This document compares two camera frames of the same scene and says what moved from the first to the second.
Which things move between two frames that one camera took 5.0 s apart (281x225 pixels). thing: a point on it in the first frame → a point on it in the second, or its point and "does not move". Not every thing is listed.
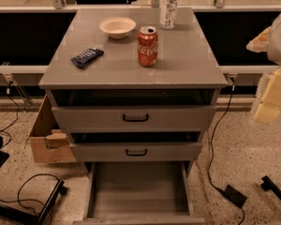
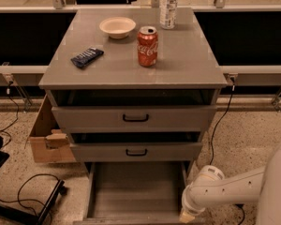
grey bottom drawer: x=137 y=193 does not move
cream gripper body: x=280 y=42 → x=189 y=205
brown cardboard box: x=49 y=142 does not move
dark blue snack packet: x=87 y=57 does not move
